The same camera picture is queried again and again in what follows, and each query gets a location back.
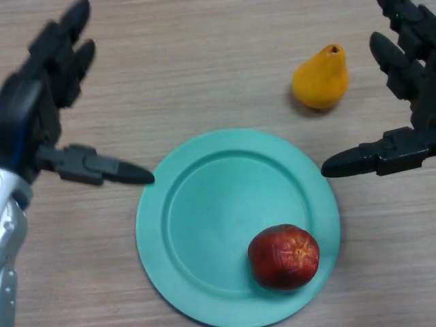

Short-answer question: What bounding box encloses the yellow orange pear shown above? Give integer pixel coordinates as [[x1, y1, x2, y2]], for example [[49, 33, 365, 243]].
[[292, 44, 349, 110]]

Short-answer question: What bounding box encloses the red apple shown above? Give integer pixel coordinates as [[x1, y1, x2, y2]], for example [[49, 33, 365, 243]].
[[247, 223, 321, 291]]

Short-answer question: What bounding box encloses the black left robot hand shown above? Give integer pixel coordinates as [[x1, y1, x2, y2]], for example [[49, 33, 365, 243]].
[[0, 0, 156, 187]]

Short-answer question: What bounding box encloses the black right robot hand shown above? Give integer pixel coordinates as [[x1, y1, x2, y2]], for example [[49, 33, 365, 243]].
[[321, 0, 436, 178]]

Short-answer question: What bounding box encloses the teal green round plate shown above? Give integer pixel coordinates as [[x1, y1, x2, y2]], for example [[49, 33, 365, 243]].
[[136, 128, 341, 327]]

